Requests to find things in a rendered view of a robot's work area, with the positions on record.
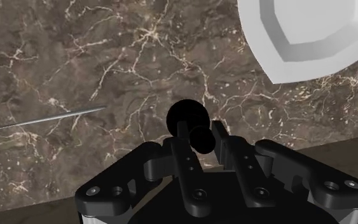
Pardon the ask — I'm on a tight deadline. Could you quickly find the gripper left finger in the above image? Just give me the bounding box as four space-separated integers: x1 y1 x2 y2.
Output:
74 120 213 218

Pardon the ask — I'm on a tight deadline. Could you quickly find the white plate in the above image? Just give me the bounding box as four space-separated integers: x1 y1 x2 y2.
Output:
237 0 358 85

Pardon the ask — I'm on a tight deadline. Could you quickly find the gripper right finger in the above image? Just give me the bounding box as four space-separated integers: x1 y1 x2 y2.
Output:
211 120 358 209

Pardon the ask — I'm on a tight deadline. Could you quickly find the thin silver rod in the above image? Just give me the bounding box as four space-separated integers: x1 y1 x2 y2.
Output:
0 106 107 134

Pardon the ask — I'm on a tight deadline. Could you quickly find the black round-knobbed object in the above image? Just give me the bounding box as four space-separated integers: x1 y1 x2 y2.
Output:
165 99 217 155

